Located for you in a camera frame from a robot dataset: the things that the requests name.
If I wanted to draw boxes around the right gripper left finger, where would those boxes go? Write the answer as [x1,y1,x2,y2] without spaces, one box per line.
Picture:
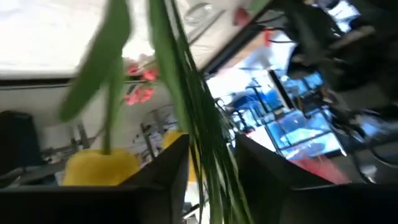
[0,133,191,224]

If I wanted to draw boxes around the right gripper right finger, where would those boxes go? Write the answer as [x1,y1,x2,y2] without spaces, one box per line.
[234,133,398,224]

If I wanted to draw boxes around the yellow artificial tulip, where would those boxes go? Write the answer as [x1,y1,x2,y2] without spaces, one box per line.
[58,0,141,187]

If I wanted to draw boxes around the pink artificial flower spray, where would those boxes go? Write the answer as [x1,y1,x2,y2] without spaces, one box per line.
[123,57,160,106]
[147,0,252,224]

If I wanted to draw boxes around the dark purple artificial tulip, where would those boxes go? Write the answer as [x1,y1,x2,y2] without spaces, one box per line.
[232,6,250,27]

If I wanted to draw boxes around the clear glass vase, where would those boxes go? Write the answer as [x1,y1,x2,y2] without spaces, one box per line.
[183,2,225,26]

